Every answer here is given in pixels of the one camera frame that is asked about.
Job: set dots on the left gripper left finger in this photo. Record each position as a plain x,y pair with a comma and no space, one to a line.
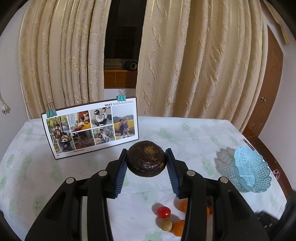
61,218

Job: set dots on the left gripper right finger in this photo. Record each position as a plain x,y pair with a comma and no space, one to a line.
233,219

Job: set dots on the dark brown round fruit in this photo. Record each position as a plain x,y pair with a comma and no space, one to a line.
146,159

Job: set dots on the light blue lattice basket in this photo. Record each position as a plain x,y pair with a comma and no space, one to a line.
251,171

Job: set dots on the orange tangerine behind finger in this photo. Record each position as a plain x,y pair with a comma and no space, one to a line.
184,205

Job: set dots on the small orange tangerine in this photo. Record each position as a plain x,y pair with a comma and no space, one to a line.
178,228

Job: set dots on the white floral tablecloth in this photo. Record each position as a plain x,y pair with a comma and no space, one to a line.
30,174

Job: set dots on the small tan longan fruit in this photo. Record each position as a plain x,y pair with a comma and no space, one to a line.
166,225

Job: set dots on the red cherry tomato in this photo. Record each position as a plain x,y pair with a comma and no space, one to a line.
163,212

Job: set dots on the photo collage display board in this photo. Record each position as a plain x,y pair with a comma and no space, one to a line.
89,127

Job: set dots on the teal binder clip left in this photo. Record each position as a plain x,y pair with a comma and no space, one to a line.
51,112

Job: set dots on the teal binder clip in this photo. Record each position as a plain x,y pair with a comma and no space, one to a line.
121,95
51,112

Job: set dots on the teal binder clip right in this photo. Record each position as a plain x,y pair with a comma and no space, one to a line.
121,95

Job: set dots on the beige curtain right panel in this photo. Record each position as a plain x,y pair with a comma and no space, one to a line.
202,59

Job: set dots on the beige curtain panel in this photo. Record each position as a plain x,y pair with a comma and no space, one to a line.
61,48
202,59

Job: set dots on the brown wooden door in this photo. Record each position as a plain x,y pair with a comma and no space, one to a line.
269,89

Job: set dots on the beige curtain left panel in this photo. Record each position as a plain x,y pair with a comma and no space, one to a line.
61,48

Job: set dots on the wooden bed frame rail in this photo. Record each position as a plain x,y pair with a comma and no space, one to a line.
271,160

